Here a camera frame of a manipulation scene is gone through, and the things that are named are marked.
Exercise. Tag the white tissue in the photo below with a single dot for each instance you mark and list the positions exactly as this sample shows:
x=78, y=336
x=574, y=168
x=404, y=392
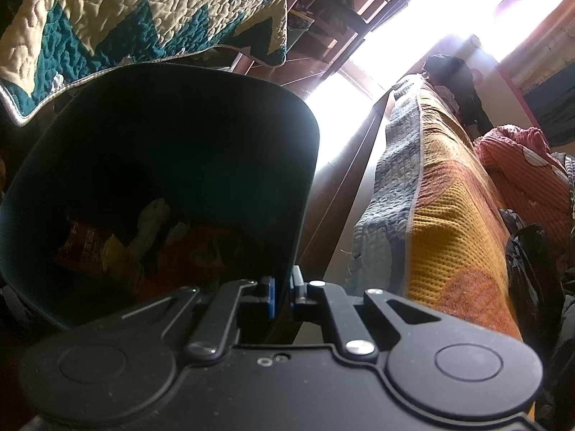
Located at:
x=150, y=222

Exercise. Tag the dark green plastic bin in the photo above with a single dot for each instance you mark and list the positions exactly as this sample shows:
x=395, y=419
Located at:
x=179, y=143

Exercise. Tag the orange wrapper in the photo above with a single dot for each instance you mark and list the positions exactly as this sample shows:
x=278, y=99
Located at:
x=193, y=253

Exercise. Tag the wooden bed frame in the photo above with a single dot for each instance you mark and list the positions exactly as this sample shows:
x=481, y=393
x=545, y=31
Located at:
x=332, y=197

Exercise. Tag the red-brown snack packet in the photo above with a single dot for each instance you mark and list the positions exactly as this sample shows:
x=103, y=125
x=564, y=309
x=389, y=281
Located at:
x=78, y=244

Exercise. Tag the yellow wrapper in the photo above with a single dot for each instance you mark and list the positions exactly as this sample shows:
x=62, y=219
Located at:
x=116, y=253

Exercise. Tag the wooden chair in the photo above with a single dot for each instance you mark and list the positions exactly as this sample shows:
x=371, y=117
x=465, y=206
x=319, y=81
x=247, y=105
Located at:
x=341, y=13

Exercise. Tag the black patterned bag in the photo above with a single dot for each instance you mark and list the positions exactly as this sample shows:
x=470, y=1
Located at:
x=534, y=287

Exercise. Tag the orange and blue patchwork quilt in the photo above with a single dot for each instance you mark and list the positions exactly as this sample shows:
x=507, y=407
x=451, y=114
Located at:
x=449, y=233

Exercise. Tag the black garment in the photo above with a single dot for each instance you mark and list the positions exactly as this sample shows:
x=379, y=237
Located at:
x=462, y=85

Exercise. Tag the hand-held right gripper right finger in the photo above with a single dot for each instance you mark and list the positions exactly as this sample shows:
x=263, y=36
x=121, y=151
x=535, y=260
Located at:
x=295, y=289

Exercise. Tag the teal and cream zigzag quilt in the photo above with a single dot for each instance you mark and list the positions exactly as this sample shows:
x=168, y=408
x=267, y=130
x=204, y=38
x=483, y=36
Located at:
x=134, y=13

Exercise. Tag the teal curtain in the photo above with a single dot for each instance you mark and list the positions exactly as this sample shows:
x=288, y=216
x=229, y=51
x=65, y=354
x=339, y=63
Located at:
x=555, y=112

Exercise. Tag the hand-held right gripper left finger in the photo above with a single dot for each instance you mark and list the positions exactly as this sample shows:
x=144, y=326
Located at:
x=270, y=298

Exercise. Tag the pink ribbed blanket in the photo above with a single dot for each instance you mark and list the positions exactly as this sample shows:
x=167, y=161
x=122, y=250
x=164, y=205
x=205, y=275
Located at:
x=525, y=170

